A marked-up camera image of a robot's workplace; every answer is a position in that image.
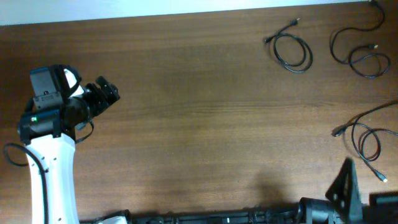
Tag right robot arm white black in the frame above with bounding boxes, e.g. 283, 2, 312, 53
294, 157, 397, 224

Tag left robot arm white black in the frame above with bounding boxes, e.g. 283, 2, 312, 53
18, 64, 120, 223

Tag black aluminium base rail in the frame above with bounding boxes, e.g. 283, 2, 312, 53
80, 207, 297, 224

